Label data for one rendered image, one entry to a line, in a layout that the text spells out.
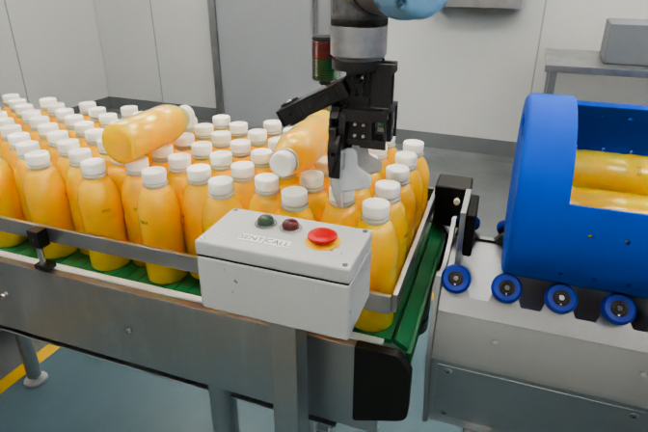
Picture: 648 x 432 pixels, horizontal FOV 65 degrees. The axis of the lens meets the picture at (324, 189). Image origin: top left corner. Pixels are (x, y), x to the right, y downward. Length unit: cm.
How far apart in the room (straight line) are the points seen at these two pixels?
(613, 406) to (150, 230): 76
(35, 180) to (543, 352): 89
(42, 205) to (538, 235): 83
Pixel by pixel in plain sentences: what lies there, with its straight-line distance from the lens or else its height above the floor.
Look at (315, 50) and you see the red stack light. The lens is 122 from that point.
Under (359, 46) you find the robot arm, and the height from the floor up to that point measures 131.
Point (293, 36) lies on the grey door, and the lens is 452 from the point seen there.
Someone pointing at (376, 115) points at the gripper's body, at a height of 123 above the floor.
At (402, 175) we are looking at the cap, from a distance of 84.
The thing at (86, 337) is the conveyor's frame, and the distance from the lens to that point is 109.
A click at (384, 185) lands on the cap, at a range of 78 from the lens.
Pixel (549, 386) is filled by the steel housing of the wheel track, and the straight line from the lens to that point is 88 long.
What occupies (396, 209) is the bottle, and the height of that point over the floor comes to 107.
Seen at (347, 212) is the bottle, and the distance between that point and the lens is 76.
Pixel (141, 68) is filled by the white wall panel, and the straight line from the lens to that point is 557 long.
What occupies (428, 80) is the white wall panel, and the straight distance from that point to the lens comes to 425.
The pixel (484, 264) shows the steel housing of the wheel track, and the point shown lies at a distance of 95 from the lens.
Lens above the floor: 140
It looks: 24 degrees down
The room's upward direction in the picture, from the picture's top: straight up
